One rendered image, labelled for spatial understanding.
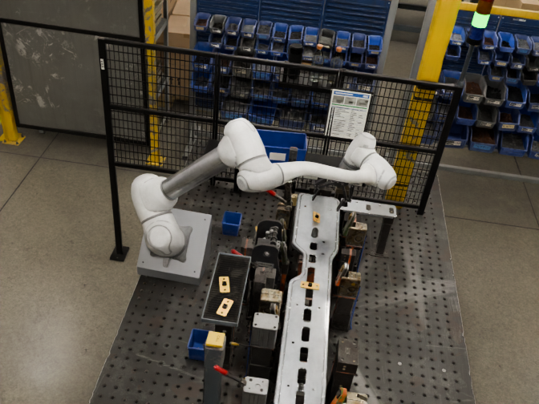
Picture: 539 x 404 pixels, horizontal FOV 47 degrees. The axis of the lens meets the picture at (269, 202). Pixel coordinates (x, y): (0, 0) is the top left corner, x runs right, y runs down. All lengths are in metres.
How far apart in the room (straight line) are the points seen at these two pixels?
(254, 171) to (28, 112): 3.10
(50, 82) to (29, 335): 2.05
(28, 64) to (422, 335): 3.50
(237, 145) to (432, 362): 1.34
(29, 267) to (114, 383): 1.72
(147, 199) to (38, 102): 2.50
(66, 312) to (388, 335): 1.98
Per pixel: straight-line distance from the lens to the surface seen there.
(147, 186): 2.88
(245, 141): 2.53
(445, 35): 3.24
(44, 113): 5.26
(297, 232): 2.98
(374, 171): 2.74
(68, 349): 3.80
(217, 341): 2.28
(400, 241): 3.54
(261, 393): 2.28
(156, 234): 2.82
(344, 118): 3.37
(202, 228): 3.06
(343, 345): 2.50
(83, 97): 5.03
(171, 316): 2.97
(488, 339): 4.19
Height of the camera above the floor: 2.94
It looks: 38 degrees down
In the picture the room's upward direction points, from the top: 7 degrees clockwise
